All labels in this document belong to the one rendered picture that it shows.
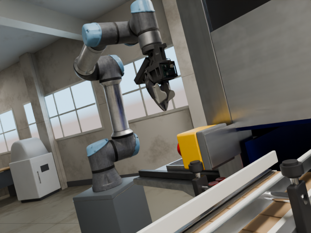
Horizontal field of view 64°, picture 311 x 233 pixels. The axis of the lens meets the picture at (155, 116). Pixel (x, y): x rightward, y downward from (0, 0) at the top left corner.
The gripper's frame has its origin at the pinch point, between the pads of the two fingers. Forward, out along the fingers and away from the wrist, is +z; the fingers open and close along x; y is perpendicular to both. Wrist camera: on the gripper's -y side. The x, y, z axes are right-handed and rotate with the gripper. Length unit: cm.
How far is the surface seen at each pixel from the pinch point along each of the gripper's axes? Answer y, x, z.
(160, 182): 3.2, -11.0, 21.9
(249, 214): 48, -33, 14
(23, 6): -292, 48, -189
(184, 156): 28.2, -21.6, 11.1
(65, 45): -416, 144, -179
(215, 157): 34.5, -20.2, 11.7
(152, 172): -3.9, -8.1, 19.9
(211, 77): 32.0, -12.5, -2.8
